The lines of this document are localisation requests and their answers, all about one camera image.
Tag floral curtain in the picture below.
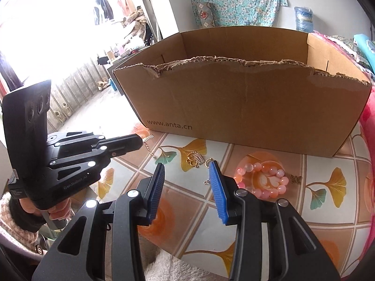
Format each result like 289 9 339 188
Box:
190 0 289 27

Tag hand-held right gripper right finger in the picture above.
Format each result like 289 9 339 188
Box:
209 160 342 281

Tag white fluffy garment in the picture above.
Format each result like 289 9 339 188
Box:
145 252 176 281

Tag abacus charm with chain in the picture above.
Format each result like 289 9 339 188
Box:
185 151 203 169
142 136 156 159

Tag metal balcony railing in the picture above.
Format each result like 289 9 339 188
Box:
44 55 118 132

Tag large water jug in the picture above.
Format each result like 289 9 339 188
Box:
294 6 314 33

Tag person's left hand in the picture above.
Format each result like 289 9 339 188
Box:
22 199 74 221

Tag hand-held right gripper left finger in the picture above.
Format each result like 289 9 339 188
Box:
32 162 166 281

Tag person's left forearm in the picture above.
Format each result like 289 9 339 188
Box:
0 192 44 258

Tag brown cardboard box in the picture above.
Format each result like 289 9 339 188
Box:
113 26 372 159

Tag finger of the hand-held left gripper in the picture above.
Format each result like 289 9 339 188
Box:
50 140 145 176
47 131 141 150

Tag heap of clothes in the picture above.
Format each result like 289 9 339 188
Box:
121 6 153 53

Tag blue quilt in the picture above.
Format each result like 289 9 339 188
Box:
353 33 375 62

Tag leaf and coffee pattern tablecloth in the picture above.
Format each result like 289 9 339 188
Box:
69 123 375 278

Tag diamond pattern rolled mat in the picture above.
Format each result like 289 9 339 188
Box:
196 1 216 28

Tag pink bead bracelet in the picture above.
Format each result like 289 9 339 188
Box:
234 162 303 199

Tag hanging clothes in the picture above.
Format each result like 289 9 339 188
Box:
94 0 115 21

